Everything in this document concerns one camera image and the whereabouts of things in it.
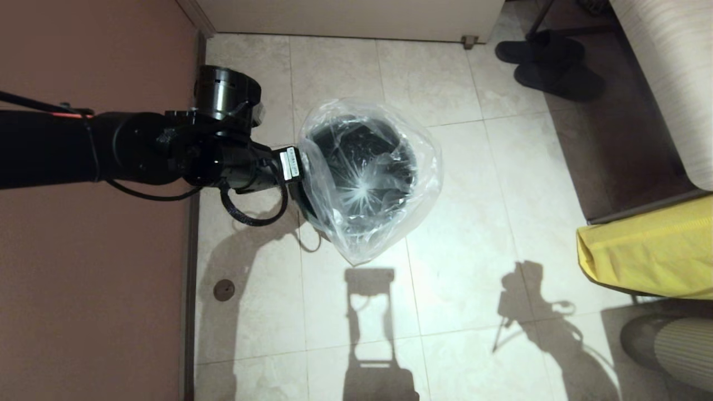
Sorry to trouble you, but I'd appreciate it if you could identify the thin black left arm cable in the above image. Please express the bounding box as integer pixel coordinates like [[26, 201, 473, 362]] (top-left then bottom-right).
[[0, 91, 94, 119]]

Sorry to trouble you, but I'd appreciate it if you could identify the dark metal frame rail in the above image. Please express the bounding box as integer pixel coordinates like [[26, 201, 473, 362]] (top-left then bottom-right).
[[588, 189, 708, 226]]

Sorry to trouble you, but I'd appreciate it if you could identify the braided black left wrist cable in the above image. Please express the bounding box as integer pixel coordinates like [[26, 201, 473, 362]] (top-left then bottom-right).
[[220, 181, 290, 226]]

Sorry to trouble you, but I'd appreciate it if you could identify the yellow cloth bag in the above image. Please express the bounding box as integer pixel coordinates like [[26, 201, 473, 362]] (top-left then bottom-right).
[[575, 195, 713, 301]]

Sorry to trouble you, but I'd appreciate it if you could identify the grey ribbed round stool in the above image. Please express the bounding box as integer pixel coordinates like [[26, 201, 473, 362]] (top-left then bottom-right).
[[619, 315, 713, 393]]

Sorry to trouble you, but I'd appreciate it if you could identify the grey round trash bin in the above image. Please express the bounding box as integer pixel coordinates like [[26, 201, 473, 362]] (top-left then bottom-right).
[[295, 114, 419, 248]]

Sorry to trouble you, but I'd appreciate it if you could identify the clear plastic trash bag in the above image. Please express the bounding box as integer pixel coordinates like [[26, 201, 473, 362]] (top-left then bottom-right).
[[298, 99, 445, 266]]

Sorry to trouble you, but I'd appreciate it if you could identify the white door panel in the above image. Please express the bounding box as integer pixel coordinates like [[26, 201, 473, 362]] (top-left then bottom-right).
[[195, 0, 506, 45]]

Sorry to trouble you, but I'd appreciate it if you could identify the beige striped sofa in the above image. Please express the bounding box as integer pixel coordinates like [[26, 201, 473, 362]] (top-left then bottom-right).
[[607, 0, 713, 193]]

